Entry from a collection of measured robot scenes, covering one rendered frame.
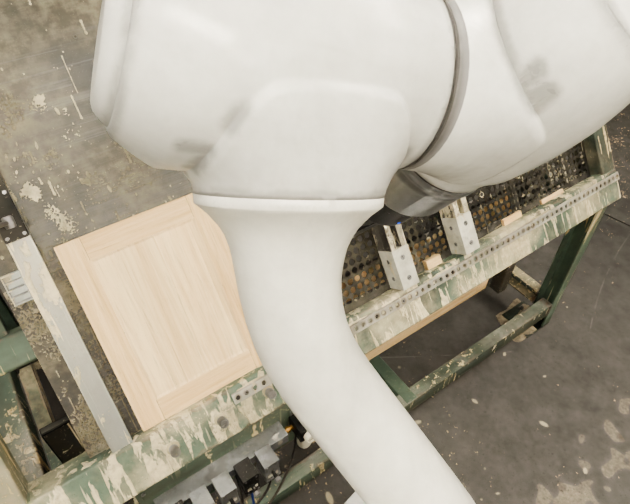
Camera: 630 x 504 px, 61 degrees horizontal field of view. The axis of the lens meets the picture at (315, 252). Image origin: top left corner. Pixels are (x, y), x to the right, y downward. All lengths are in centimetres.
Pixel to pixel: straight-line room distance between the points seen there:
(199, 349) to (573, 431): 171
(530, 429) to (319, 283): 229
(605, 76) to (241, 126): 18
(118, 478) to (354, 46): 127
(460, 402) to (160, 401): 147
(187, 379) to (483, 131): 119
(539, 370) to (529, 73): 245
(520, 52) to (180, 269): 114
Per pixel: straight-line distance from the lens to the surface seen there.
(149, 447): 141
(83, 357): 133
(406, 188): 40
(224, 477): 147
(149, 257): 134
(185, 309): 137
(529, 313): 266
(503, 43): 31
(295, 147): 24
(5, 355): 140
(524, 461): 245
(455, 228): 172
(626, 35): 30
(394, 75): 26
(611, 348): 293
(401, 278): 158
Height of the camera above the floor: 211
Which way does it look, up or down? 45 degrees down
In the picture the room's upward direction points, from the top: straight up
